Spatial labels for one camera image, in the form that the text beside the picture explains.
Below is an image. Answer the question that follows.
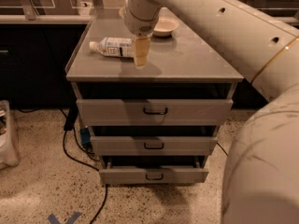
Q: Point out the clear plastic bin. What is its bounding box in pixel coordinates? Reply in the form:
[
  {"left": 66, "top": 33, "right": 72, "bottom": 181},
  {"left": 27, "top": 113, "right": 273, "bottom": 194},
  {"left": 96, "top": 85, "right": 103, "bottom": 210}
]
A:
[{"left": 0, "top": 100, "right": 20, "bottom": 169}]

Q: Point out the black floor cable left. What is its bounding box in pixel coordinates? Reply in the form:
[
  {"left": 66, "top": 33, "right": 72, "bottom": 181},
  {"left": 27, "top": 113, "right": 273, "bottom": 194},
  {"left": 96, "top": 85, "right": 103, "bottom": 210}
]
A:
[{"left": 59, "top": 108, "right": 108, "bottom": 224}]

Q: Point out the white bowl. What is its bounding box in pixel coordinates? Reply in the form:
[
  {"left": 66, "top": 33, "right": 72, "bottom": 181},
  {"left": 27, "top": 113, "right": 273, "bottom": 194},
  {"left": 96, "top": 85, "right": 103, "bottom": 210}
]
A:
[{"left": 153, "top": 17, "right": 179, "bottom": 37}]

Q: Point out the blue tape cross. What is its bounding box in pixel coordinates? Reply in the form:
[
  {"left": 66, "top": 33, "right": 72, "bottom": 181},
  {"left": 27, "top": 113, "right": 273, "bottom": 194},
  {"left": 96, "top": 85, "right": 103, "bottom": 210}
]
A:
[{"left": 47, "top": 211, "right": 82, "bottom": 224}]

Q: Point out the top grey drawer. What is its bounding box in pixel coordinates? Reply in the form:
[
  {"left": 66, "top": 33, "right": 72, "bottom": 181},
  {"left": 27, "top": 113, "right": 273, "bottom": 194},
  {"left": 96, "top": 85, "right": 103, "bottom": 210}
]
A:
[{"left": 77, "top": 99, "right": 233, "bottom": 126}]

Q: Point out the middle grey drawer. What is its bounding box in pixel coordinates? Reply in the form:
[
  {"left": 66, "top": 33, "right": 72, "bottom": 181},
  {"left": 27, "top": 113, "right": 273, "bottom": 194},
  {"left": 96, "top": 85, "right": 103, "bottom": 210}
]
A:
[{"left": 91, "top": 136, "right": 217, "bottom": 156}]

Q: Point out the grey drawer cabinet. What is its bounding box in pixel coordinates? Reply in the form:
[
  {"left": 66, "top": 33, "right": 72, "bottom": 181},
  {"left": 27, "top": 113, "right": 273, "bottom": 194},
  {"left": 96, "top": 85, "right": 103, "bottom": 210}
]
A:
[{"left": 66, "top": 9, "right": 242, "bottom": 171}]

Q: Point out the grey drawer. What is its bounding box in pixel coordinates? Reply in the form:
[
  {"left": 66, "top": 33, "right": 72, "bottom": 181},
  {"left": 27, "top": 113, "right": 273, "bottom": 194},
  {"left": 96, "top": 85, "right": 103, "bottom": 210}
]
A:
[
  {"left": 99, "top": 168, "right": 208, "bottom": 185},
  {"left": 91, "top": 136, "right": 217, "bottom": 156},
  {"left": 77, "top": 99, "right": 233, "bottom": 126}
]

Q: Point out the blue power adapter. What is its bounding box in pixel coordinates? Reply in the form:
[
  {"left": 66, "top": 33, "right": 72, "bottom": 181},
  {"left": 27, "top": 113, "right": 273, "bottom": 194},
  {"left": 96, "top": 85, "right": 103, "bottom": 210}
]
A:
[{"left": 79, "top": 128, "right": 91, "bottom": 148}]

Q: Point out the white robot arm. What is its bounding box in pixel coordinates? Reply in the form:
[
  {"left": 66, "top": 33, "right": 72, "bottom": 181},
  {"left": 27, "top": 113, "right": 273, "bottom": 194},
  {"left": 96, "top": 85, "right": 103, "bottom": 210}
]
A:
[{"left": 124, "top": 0, "right": 299, "bottom": 224}]

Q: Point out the bottom grey drawer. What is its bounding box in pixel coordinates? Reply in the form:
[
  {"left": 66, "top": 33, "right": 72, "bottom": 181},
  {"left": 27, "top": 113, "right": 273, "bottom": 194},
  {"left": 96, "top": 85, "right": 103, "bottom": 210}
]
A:
[{"left": 99, "top": 168, "right": 208, "bottom": 185}]

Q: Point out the blue plastic bottle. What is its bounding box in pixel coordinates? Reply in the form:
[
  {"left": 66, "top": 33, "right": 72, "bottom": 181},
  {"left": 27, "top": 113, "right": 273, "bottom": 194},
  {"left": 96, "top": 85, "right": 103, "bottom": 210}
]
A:
[{"left": 89, "top": 37, "right": 134, "bottom": 58}]

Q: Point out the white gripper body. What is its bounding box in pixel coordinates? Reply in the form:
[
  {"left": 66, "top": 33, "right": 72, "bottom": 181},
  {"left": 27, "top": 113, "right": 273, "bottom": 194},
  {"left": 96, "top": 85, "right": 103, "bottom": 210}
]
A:
[{"left": 119, "top": 0, "right": 159, "bottom": 36}]

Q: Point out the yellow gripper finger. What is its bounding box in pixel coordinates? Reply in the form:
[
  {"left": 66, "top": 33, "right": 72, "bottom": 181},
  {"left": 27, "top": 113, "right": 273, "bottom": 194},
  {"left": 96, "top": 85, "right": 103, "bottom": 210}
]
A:
[{"left": 133, "top": 36, "right": 150, "bottom": 68}]

